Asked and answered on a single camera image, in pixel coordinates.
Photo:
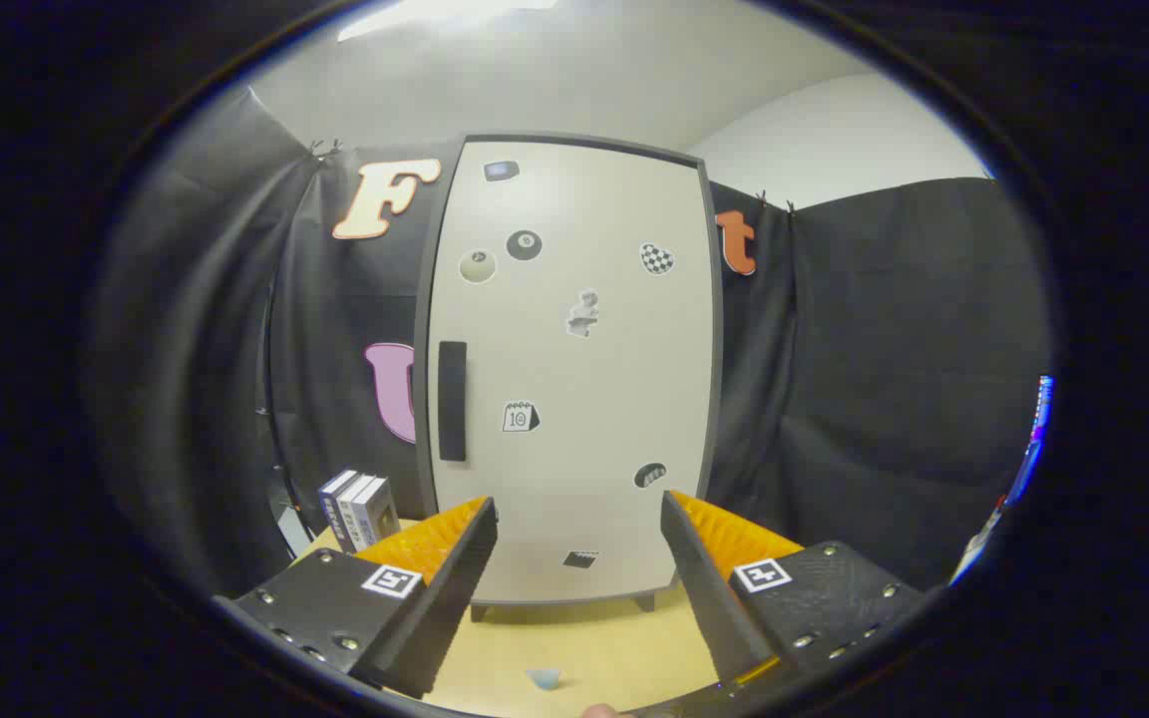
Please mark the white and blue tube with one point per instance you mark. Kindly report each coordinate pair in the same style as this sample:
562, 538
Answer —
544, 679

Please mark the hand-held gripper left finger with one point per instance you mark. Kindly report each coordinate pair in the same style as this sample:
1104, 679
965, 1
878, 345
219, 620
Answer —
435, 608

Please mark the grey cabinet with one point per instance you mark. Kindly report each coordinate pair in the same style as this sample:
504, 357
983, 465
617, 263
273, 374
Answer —
421, 419

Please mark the black backdrop cloth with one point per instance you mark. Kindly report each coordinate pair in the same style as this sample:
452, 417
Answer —
884, 349

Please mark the computer monitor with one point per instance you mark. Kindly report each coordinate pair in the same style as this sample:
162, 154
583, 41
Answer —
1043, 419

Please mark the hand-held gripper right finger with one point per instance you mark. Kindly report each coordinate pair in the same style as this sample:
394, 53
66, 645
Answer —
714, 598

